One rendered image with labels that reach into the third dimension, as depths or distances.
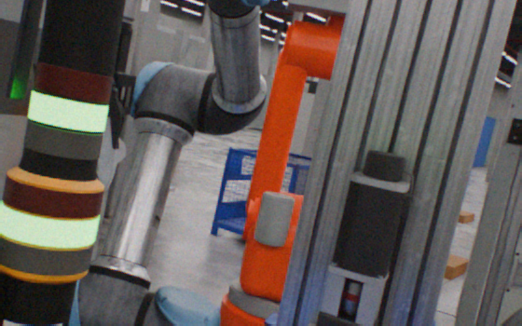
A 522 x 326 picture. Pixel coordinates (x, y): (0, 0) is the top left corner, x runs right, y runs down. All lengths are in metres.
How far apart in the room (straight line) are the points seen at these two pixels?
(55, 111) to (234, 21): 0.71
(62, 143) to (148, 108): 0.97
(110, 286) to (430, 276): 0.52
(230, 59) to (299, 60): 3.29
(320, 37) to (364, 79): 3.16
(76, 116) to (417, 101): 0.95
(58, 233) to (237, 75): 0.84
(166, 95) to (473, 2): 0.52
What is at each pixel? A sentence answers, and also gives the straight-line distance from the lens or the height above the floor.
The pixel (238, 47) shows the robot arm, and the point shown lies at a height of 1.69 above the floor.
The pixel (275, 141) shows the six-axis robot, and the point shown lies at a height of 1.33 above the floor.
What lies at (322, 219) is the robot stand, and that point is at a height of 1.43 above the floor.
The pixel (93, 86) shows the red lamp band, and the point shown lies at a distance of 0.31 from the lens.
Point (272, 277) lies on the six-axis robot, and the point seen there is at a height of 0.53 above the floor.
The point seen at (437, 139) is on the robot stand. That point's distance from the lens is 1.21.
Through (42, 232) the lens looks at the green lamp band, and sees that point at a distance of 0.31.
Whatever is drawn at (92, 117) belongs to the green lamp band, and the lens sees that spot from 0.31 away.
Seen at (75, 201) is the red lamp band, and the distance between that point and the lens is 0.31.
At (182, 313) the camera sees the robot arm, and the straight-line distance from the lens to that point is 1.14.
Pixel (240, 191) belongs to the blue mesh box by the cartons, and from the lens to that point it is 7.35.
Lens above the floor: 1.63
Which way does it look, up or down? 8 degrees down
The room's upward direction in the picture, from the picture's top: 11 degrees clockwise
